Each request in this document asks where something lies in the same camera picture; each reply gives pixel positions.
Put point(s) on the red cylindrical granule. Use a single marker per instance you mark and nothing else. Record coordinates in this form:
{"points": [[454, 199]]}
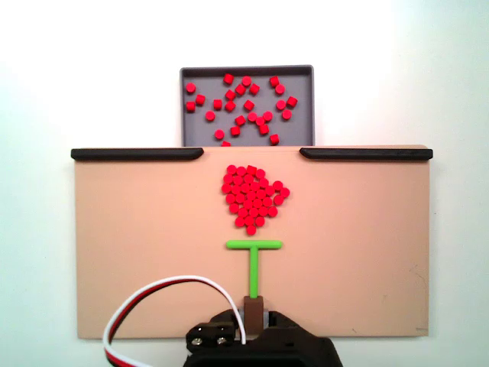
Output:
{"points": [[225, 144], [226, 188], [269, 190], [243, 212], [280, 104], [292, 101], [272, 211], [240, 198], [260, 121], [234, 207], [263, 211], [235, 131], [190, 88], [251, 229], [235, 189], [246, 80], [228, 78], [274, 81], [231, 169], [251, 169], [267, 115], [253, 212], [250, 196], [240, 89], [254, 89], [245, 187], [280, 89], [209, 115], [252, 116], [240, 120], [241, 171], [277, 185], [260, 194], [217, 104], [263, 129], [238, 180], [267, 201], [258, 202], [249, 104], [263, 183], [239, 221], [260, 174], [219, 134], [199, 99], [230, 95], [248, 179], [260, 221], [286, 114], [190, 106], [248, 203], [249, 221], [278, 199], [230, 198], [285, 192], [229, 106], [274, 138], [228, 179], [255, 186]]}

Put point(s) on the beige flat board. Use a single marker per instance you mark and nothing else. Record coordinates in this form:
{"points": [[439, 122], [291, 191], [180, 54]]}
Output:
{"points": [[133, 229]]}

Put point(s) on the grey shallow tray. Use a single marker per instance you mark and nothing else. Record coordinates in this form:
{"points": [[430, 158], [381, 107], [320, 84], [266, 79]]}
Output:
{"points": [[305, 126]]}

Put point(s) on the black edge rail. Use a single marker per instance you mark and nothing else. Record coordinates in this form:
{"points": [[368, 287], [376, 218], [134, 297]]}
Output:
{"points": [[366, 153], [137, 154]]}

